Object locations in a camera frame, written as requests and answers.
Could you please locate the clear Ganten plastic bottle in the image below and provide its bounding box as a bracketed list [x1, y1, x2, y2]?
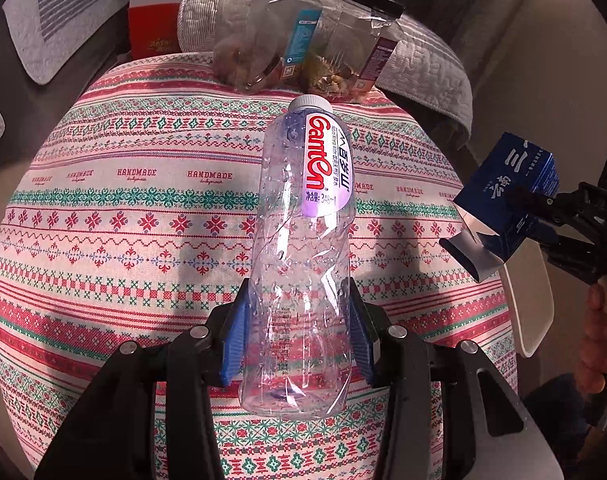
[240, 94, 355, 419]

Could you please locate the clear jar purple label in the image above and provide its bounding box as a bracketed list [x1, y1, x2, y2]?
[300, 0, 404, 102]

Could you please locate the person's right hand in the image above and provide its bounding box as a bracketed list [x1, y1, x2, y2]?
[575, 276, 607, 396]

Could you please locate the clear jar teal label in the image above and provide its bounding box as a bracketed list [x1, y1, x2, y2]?
[212, 0, 323, 94]

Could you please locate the dark blue carton box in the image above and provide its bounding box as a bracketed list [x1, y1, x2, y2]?
[439, 132, 559, 283]

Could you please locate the patterned handmade tablecloth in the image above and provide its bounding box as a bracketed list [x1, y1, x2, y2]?
[0, 54, 517, 465]

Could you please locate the grey quilted bed cover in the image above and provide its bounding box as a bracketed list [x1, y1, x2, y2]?
[176, 0, 475, 137]

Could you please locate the grey sofa with covers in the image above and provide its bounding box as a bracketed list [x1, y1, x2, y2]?
[0, 0, 128, 167]

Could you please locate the red and white box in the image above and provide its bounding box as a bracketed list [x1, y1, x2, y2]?
[128, 0, 181, 60]

